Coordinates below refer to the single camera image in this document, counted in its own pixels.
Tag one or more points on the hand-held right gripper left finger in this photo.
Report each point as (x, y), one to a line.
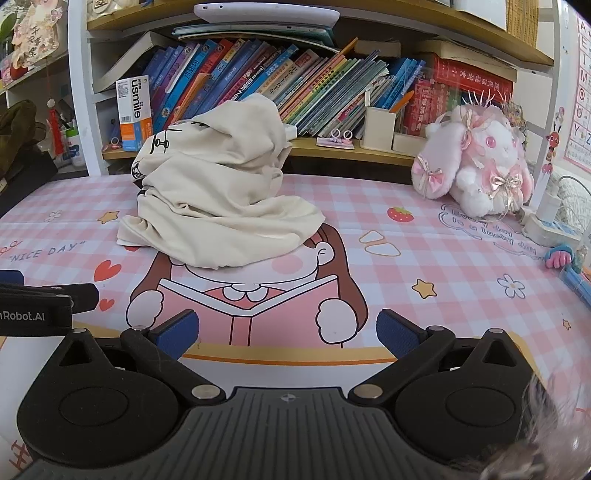
(178, 334)

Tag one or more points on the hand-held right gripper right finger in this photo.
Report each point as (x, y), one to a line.
(395, 334)

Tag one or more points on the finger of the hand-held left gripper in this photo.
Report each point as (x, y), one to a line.
(11, 277)
(85, 295)

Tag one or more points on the cream printed t-shirt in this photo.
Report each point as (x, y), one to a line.
(217, 184)

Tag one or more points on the pink checked cartoon table mat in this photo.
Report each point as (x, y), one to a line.
(415, 258)

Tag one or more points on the white wipes tub green lid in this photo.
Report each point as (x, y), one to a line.
(76, 150)

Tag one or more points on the olive green bag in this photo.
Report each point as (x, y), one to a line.
(21, 134)

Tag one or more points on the red tassel charm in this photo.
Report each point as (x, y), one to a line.
(56, 134)

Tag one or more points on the small pink scissors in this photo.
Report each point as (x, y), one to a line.
(113, 145)

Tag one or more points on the pink hand-shaped toy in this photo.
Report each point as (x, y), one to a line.
(556, 258)

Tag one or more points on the white power strip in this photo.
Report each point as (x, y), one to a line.
(549, 233)

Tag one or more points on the blue toy pen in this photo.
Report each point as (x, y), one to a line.
(577, 281)

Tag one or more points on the white orange product box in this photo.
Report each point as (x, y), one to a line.
(134, 110)

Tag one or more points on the small white box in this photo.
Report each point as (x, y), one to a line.
(406, 143)

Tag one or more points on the white pink plush rabbit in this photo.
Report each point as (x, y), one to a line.
(480, 157)

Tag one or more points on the white charger plug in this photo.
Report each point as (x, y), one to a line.
(548, 205)

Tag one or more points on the pink small scissors card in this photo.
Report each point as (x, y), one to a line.
(334, 141)

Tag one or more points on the white pen holder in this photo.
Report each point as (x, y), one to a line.
(378, 129)

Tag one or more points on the white plug adapter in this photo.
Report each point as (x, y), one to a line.
(291, 131)

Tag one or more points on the thick paperback book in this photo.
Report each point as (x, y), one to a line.
(124, 64)

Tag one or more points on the pink paper hanging ornament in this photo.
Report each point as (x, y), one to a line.
(37, 32)

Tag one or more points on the sparkly hair crown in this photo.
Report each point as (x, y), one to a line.
(512, 115)

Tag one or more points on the red thick books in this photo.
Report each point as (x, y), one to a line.
(466, 92)

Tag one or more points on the row of colourful books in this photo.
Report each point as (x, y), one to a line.
(258, 74)

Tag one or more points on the beige thick book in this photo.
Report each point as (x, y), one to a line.
(466, 55)

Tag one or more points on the white flat device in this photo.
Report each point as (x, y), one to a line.
(268, 13)

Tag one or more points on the wooden bookshelf white frame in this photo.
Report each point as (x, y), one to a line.
(369, 158)

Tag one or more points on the red cartoon wall sticker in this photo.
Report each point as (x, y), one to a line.
(552, 138)

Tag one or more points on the alphabet wall poster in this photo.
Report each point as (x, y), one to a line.
(581, 92)

